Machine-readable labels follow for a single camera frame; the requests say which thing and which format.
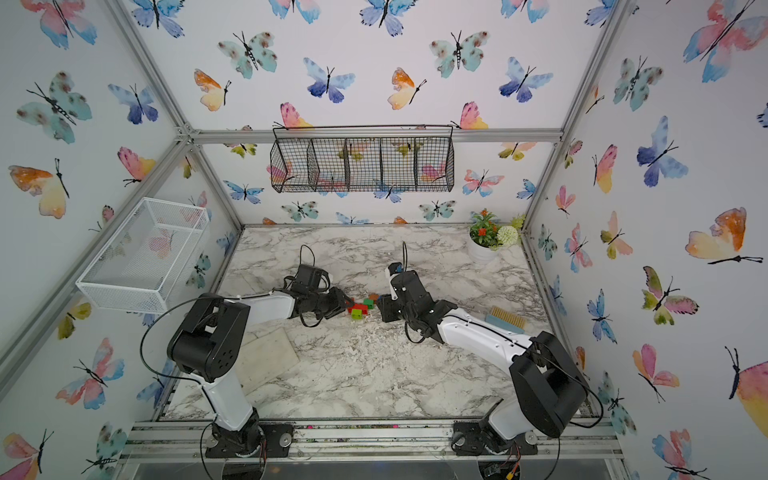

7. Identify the black wire basket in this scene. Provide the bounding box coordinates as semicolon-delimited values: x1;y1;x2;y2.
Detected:
268;124;455;193

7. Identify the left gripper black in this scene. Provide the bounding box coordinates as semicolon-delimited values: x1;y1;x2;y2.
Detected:
309;288;356;319

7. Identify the aluminium front rail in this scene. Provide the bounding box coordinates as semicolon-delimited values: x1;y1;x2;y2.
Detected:
119;418;624;464

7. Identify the white mesh basket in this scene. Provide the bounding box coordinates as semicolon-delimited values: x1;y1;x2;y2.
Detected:
76;197;209;314

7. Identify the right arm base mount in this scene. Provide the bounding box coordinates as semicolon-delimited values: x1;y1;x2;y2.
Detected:
449;418;538;457

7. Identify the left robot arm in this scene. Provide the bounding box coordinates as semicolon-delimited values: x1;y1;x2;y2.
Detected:
167;265;354;432

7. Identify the long red lego brick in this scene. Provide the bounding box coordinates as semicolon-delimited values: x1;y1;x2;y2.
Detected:
348;304;368;315

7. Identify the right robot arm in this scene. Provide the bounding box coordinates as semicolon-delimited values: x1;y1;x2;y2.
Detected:
378;262;588;441

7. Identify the potted flower plant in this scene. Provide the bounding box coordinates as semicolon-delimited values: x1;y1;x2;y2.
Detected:
467;209;526;264

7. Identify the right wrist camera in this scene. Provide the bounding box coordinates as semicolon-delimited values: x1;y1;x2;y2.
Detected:
386;262;403;301

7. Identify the tan and teal sponge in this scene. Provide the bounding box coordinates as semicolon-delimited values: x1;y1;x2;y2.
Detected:
485;306;527;334

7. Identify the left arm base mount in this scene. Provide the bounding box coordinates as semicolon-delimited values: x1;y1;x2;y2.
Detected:
203;421;295;460

